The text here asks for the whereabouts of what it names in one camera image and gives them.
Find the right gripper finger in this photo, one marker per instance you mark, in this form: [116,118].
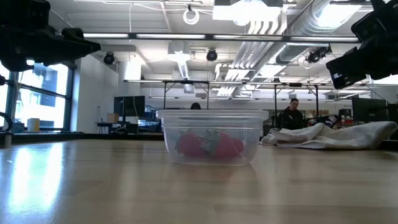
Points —
[351,67]

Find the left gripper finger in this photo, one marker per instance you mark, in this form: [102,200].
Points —
[81,45]

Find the red strawberry with leaf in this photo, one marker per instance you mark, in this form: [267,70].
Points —
[226,147]

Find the red strawberry long stem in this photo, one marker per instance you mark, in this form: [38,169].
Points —
[190,145]

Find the clear plastic tupperware container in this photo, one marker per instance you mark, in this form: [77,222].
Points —
[211,160]

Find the large room window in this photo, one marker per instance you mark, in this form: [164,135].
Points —
[40,93]

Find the black computer monitor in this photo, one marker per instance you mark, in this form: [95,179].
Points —
[129,105]
[368,109]

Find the white checked cloth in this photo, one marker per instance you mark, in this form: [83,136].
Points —
[326,137]

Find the white cylindrical cup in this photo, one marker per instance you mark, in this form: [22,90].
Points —
[33,124]

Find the person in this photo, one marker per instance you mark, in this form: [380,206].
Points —
[195,106]
[292,116]

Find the brown cardboard box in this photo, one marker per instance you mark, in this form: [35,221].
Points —
[112,117]

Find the dark background desk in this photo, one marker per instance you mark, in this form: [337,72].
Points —
[105,125]

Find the black overhead rig beam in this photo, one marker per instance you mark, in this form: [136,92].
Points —
[248,37]

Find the white ceiling light panel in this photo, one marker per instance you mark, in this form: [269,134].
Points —
[248,11]

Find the black round ceiling camera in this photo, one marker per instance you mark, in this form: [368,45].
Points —
[211,55]
[109,58]
[317,55]

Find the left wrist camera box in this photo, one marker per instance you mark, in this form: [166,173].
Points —
[21,14]

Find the black background rig frame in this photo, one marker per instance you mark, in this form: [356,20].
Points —
[295,84]
[186,81]

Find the grey short post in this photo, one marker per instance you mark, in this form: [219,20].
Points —
[7,140]

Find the black aluminium table frame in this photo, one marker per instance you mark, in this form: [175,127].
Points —
[62,136]

